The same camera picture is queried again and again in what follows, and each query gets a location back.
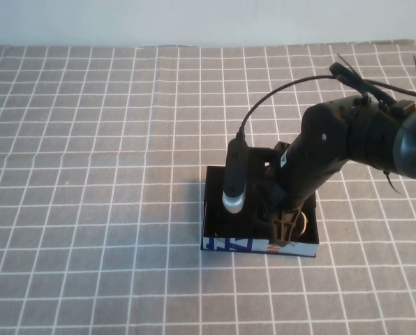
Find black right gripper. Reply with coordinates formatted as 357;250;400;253
266;141;346;246

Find dark sunglasses with gold rim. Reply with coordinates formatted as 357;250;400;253
295;212;310;239

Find black open cardboard box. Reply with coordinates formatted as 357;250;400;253
201;165;321;260

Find grey white-checked tablecloth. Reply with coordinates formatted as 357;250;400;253
0;40;416;335

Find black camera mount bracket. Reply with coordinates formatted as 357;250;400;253
244;141;288;226

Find black silver-tipped wrist camera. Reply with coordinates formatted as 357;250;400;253
221;138;248;214

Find thin black camera cable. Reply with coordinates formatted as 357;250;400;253
236;71;338;144

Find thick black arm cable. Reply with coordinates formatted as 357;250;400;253
328;61;416;104

